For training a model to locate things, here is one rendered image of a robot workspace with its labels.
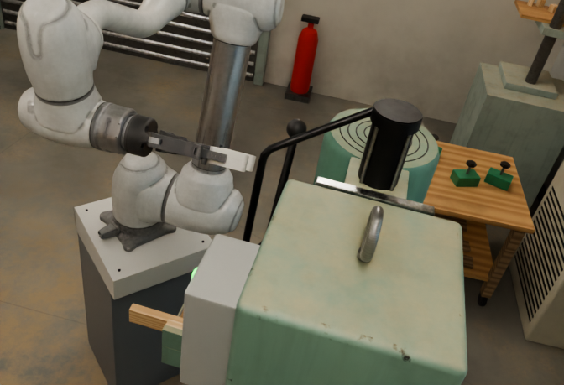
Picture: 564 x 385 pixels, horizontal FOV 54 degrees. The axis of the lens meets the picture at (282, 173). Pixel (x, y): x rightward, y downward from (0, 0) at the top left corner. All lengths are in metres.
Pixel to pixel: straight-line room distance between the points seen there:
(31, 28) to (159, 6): 0.46
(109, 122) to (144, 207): 0.65
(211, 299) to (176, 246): 1.20
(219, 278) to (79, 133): 0.54
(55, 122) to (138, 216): 0.69
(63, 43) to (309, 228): 0.53
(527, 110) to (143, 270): 2.22
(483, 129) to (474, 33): 1.00
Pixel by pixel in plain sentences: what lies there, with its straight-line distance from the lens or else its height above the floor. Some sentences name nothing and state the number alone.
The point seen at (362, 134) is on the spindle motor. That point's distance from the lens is 0.84.
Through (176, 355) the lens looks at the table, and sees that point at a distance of 1.27.
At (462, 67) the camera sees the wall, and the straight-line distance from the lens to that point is 4.13.
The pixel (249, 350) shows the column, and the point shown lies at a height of 1.46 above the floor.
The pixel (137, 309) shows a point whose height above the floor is 0.94.
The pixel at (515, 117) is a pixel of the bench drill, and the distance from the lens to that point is 3.22.
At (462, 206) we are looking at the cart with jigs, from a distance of 2.51.
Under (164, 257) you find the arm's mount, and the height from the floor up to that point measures 0.68.
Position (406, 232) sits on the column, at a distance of 0.65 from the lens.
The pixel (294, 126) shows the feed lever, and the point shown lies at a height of 1.45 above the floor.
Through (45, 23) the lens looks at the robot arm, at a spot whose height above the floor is 1.56.
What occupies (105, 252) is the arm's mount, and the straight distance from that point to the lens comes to 1.76.
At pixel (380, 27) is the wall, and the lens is 4.00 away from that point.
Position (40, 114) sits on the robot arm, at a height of 1.37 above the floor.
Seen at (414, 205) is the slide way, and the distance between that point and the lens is 0.70.
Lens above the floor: 1.93
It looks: 36 degrees down
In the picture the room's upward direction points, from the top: 10 degrees clockwise
